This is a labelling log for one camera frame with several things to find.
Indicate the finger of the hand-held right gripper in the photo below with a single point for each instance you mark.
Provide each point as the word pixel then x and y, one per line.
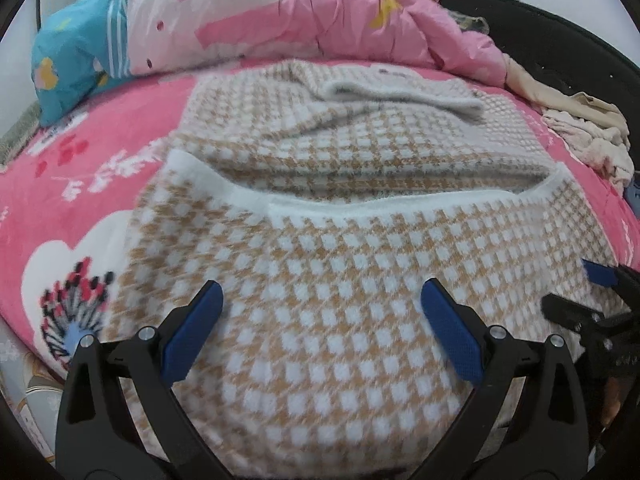
pixel 565 309
pixel 599 273

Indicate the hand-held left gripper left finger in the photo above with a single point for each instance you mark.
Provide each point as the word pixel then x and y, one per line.
pixel 192 330

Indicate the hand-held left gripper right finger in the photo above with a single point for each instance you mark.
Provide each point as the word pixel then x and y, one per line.
pixel 452 330

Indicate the tan white checked coat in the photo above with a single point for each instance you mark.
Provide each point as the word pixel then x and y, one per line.
pixel 320 240

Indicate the person's right hand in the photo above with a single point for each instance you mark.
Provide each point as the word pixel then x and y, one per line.
pixel 615 400

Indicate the blue cloth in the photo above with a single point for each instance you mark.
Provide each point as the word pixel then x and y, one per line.
pixel 634 190

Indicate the cream fluffy towel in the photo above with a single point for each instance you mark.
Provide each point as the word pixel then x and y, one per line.
pixel 600 150

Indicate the pink floral bed blanket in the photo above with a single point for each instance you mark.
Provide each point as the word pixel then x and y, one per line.
pixel 75 200

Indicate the beige cloth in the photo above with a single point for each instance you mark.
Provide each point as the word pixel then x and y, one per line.
pixel 530 85

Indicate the black padded headboard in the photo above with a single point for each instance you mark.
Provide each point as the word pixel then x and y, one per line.
pixel 550 45

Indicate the grey woven mat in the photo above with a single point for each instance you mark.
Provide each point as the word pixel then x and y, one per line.
pixel 17 135

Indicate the pink printed quilt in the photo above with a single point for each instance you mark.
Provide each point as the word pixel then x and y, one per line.
pixel 300 15

